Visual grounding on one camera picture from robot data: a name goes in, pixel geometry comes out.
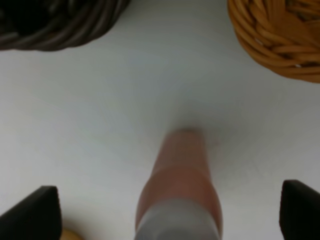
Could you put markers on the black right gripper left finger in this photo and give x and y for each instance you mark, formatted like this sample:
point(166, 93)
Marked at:
point(36, 217)

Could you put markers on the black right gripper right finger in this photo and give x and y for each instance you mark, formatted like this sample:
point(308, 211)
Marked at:
point(299, 214)

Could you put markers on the red yellow peach fruit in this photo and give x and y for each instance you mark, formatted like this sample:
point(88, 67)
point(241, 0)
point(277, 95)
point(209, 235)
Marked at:
point(70, 235)

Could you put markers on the pink bottle white cap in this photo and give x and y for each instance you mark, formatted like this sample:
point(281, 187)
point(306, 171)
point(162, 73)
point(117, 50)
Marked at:
point(179, 201)

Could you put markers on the light orange wicker basket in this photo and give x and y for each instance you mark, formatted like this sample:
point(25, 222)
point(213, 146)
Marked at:
point(280, 35)

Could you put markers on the dark brown wicker basket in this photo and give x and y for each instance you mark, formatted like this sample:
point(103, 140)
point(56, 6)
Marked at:
point(54, 25)

